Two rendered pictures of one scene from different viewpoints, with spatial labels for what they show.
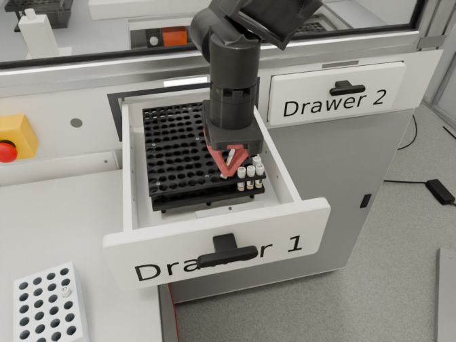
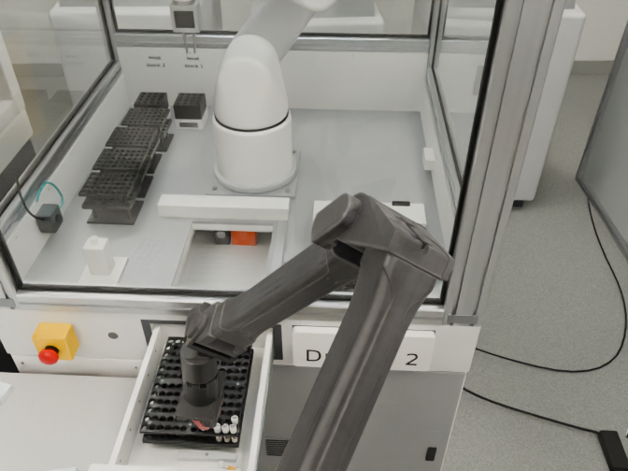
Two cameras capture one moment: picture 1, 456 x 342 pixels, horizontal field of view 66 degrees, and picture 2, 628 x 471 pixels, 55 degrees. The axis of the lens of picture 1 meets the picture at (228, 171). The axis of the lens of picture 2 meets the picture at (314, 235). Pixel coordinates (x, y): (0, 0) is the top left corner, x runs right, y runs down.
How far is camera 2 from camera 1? 0.70 m
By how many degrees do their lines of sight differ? 12
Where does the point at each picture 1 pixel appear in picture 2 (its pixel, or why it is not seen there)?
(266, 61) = not seen: hidden behind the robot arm
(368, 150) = (418, 402)
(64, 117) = (104, 330)
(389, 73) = (416, 341)
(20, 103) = (70, 316)
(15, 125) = (62, 336)
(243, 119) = (203, 401)
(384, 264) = not seen: outside the picture
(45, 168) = (82, 363)
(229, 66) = (188, 371)
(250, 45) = (202, 361)
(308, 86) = (328, 340)
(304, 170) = not seen: hidden behind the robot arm
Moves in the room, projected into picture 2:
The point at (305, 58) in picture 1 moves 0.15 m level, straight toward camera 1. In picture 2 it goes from (324, 317) to (287, 369)
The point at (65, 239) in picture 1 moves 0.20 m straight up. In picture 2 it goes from (79, 442) to (51, 380)
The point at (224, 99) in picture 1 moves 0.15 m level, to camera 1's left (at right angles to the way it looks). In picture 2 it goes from (188, 387) to (104, 367)
